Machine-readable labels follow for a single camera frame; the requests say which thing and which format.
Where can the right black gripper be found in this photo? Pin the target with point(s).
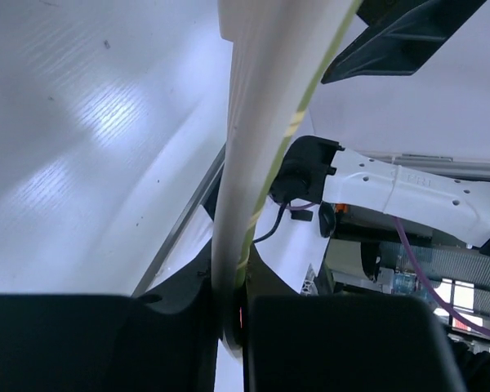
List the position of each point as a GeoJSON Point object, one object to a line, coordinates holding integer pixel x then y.
{"type": "Point", "coordinates": [401, 36]}

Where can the square bamboo mat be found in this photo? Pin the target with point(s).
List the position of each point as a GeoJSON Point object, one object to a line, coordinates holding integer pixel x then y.
{"type": "Point", "coordinates": [280, 50]}

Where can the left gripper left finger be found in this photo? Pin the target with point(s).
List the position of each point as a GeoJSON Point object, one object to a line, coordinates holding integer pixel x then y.
{"type": "Point", "coordinates": [164, 340]}

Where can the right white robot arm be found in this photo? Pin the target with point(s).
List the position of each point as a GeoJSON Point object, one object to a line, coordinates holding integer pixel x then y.
{"type": "Point", "coordinates": [402, 120]}

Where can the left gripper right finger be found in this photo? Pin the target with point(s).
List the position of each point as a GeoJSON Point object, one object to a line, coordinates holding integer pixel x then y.
{"type": "Point", "coordinates": [341, 343]}

